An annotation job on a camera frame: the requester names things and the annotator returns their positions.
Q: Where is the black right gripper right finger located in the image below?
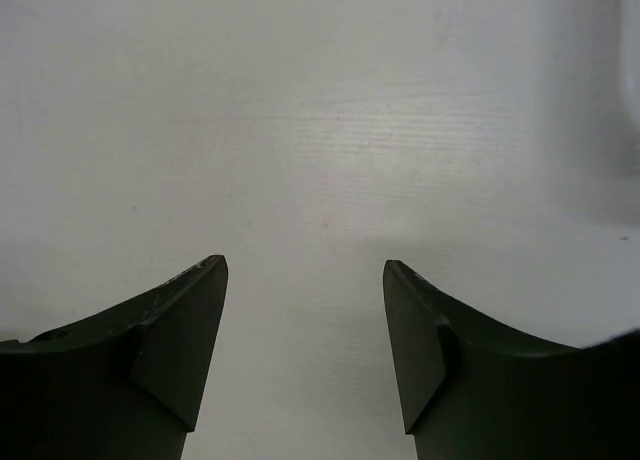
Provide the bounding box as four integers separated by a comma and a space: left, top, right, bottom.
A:
383, 260, 639, 459

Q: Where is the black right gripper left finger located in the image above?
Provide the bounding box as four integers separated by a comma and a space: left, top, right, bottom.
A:
1, 255, 228, 459

